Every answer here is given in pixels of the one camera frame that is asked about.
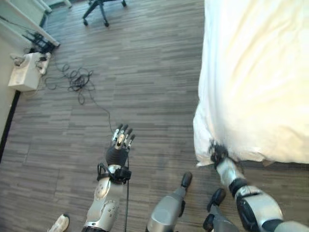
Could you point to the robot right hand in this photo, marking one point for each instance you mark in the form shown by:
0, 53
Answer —
218, 152

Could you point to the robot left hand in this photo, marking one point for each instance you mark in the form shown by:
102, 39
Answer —
116, 154

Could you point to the white duvet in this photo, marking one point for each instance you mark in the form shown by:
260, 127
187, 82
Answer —
253, 79

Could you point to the robot right arm silver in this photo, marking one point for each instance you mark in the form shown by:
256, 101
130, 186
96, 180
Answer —
251, 195

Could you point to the robot left arm silver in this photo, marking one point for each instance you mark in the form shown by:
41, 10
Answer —
105, 196

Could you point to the robot right leg silver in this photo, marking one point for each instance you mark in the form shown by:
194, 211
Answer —
217, 212

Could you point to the robot leg silver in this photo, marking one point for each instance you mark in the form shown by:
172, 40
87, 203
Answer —
169, 205
217, 212

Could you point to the robot left leg silver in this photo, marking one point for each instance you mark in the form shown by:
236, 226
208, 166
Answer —
169, 205

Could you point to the person's white shoe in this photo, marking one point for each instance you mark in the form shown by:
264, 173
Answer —
60, 223

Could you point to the white box device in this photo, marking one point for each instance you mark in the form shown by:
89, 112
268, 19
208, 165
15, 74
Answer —
25, 73

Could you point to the black power adapter cluster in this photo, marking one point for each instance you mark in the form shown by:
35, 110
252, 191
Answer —
38, 41

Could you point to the black office chair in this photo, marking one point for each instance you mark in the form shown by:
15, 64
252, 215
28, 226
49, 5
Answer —
103, 10

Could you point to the white desk frame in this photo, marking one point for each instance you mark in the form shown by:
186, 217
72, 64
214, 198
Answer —
26, 21

